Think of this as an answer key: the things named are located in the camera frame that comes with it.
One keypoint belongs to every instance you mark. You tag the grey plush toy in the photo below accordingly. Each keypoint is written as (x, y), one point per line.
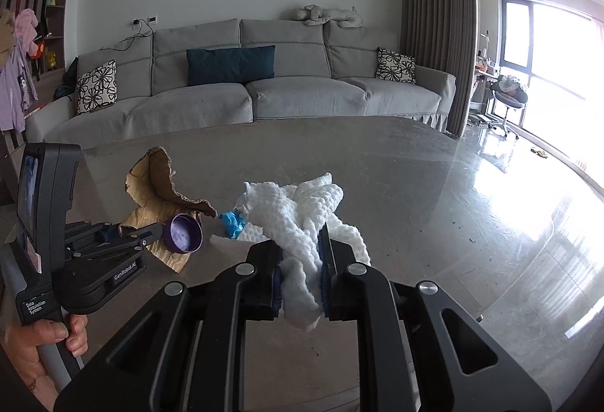
(314, 15)

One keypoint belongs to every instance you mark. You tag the slippers on floor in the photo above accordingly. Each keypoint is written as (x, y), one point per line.
(539, 153)

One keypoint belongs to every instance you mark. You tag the left floral cushion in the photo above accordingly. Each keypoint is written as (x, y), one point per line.
(97, 89)

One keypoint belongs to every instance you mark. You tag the person's left hand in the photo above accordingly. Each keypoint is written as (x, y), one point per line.
(21, 345)

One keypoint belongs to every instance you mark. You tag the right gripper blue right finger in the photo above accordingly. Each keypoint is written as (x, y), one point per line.
(418, 349)

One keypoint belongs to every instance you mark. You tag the right floral cushion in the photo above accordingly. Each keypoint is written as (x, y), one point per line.
(395, 67)

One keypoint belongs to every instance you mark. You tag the grey fabric sofa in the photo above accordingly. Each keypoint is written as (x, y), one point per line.
(319, 72)

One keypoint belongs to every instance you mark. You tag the brown torn paper wrapper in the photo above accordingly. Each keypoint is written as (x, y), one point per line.
(150, 185)

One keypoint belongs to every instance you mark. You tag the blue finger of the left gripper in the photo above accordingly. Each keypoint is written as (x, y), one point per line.
(104, 232)
(131, 238)

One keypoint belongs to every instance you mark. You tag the teal rectangular cushion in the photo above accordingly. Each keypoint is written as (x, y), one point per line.
(230, 65)

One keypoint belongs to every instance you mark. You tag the office chair with clothes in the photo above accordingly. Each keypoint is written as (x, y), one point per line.
(507, 90)

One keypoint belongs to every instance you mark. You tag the blue snack wrapper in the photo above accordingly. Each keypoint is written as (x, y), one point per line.
(233, 222)

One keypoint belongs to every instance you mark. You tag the cluttered desk by window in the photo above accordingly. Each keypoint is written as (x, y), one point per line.
(484, 78)

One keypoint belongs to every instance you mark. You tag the floral cushion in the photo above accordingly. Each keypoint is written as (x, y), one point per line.
(97, 89)
(395, 67)

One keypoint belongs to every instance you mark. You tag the hanging pink purple clothes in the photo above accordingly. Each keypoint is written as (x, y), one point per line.
(18, 92)

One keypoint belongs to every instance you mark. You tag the wall socket with cable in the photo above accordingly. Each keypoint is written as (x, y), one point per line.
(142, 28)

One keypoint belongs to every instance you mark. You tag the purple plastic lid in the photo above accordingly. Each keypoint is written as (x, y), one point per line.
(183, 234)

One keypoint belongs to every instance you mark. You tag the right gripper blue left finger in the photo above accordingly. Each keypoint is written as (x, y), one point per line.
(184, 349)

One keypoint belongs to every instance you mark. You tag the brown grey curtain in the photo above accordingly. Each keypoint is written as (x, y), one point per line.
(442, 35)

